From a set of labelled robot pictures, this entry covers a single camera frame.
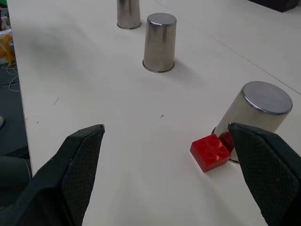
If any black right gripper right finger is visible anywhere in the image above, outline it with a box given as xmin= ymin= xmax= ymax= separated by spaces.
xmin=228 ymin=122 xmax=301 ymax=226

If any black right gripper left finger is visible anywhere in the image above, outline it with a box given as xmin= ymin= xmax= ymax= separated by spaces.
xmin=0 ymin=124 xmax=106 ymax=226

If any red toy building brick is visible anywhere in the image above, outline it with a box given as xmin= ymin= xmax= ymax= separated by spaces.
xmin=190 ymin=133 xmax=232 ymax=174

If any steel cup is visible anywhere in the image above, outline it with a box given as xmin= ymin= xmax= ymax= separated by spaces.
xmin=211 ymin=81 xmax=293 ymax=164
xmin=142 ymin=13 xmax=178 ymax=73
xmin=116 ymin=0 xmax=142 ymax=30

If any yellow plush toy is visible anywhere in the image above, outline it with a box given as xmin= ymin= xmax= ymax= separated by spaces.
xmin=0 ymin=32 xmax=16 ymax=66

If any black box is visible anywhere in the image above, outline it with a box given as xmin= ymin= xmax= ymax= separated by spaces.
xmin=265 ymin=0 xmax=301 ymax=14

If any white cord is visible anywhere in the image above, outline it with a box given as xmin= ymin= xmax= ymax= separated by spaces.
xmin=1 ymin=63 xmax=20 ymax=92

